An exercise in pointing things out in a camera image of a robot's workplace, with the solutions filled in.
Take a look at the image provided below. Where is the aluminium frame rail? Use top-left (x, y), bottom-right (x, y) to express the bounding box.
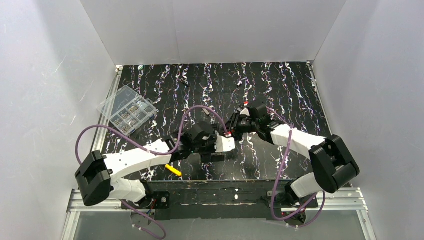
top-left (71, 62), bottom-right (374, 240)

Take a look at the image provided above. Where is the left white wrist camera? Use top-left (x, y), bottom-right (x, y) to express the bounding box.
top-left (214, 135), bottom-right (236, 153)

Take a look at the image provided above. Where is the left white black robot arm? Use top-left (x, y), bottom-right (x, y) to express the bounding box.
top-left (75, 122), bottom-right (235, 207)

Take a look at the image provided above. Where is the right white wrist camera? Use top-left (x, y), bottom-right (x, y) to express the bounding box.
top-left (237, 101), bottom-right (250, 117)

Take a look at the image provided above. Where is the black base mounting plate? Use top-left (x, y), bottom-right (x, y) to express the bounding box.
top-left (120, 180), bottom-right (320, 222)

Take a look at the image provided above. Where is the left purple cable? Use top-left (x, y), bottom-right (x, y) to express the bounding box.
top-left (74, 105), bottom-right (230, 240)

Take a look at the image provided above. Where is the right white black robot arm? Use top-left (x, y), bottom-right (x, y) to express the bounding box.
top-left (226, 101), bottom-right (360, 201)

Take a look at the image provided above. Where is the clear plastic screw organizer box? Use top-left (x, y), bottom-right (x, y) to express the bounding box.
top-left (97, 86), bottom-right (158, 137)

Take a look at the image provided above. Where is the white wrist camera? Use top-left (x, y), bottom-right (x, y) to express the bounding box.
top-left (237, 101), bottom-right (250, 117)
top-left (214, 135), bottom-right (236, 153)

